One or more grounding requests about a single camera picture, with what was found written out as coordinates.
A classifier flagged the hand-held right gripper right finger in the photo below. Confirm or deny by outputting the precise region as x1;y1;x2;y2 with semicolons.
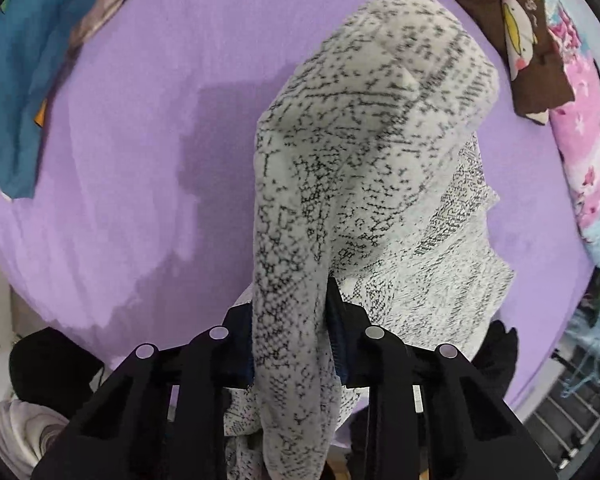
325;276;558;480

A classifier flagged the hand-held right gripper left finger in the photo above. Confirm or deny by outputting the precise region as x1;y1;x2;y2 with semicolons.
30;305;256;480

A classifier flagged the grey fleece sweater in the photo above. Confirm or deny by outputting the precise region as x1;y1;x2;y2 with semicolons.
222;0;516;480

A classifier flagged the person's left forearm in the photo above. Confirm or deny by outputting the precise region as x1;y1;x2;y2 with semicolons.
0;399;71;480

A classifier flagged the blue clothes hanger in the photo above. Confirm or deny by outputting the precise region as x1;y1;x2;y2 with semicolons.
562;345;600;396

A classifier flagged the purple bed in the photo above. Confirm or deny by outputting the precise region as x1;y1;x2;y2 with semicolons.
0;0;600;411

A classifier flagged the metal balcony railing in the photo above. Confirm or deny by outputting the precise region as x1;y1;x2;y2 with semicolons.
525;345;600;471

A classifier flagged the blue curtain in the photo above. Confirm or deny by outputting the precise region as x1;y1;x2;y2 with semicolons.
555;305;600;361

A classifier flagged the pink floral rolled quilt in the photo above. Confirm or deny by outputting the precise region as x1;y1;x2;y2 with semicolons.
525;0;600;268

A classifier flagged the teal blanket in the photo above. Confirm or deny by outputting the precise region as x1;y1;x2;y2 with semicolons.
0;0;146;200

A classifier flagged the beige cloth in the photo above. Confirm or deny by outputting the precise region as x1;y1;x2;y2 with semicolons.
67;0;191;56

